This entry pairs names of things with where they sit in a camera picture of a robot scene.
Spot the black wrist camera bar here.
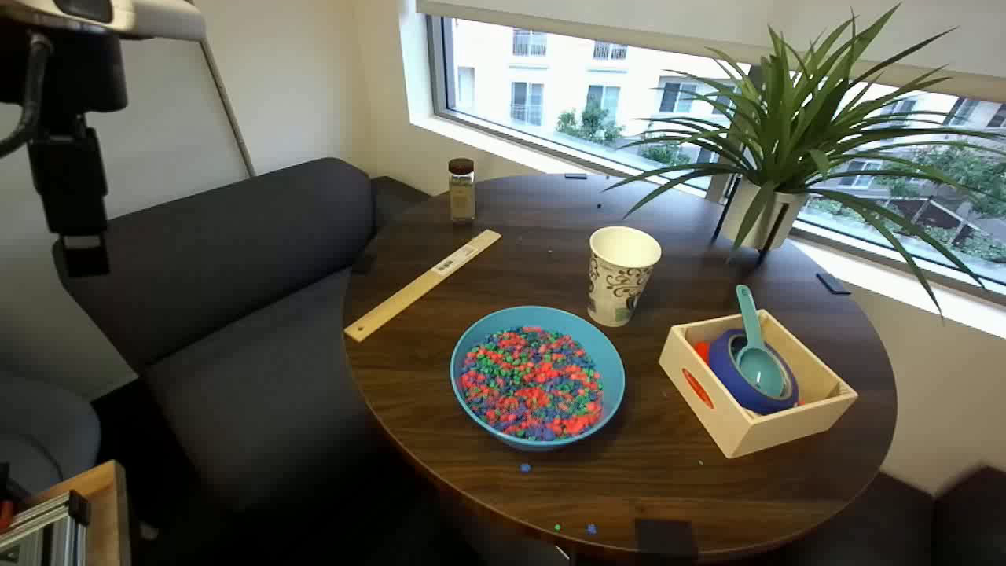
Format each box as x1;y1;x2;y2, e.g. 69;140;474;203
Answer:
41;28;133;116

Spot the pale wooden box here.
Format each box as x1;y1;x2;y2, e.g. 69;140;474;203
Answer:
656;305;861;461

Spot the wooden crate with metal rail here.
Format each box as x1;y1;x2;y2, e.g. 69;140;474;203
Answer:
0;457;136;566

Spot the glass spice jar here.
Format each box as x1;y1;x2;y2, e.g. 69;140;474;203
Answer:
445;154;482;231

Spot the white plant pot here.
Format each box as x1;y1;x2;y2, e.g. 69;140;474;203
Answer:
712;174;812;255

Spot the teal measuring scoop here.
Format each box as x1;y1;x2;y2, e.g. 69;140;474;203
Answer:
733;279;798;402

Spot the grey upholstered chair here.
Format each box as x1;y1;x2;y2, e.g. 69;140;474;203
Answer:
0;364;102;498

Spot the pale wooden ruler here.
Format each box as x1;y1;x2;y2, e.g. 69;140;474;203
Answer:
342;225;503;346

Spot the green spiky plant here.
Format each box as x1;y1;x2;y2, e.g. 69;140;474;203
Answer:
605;4;1006;314

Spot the window with frame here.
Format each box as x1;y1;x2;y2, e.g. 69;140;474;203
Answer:
420;10;1006;309

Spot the dark grey sofa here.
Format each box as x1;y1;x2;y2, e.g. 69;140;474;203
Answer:
51;154;427;539

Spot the colourful beads pile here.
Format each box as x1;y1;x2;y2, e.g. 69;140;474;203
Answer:
457;325;610;444

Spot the blue bowl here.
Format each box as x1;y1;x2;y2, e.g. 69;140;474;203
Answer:
445;301;628;453

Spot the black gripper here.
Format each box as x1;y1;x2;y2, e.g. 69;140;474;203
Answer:
24;109;114;282

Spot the patterned white paper cup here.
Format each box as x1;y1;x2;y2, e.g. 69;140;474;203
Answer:
585;222;666;331

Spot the dark seat cushion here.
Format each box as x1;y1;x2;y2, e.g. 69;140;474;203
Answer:
926;461;1006;566

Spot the smooth black cable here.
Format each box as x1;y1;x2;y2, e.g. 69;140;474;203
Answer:
0;30;56;159

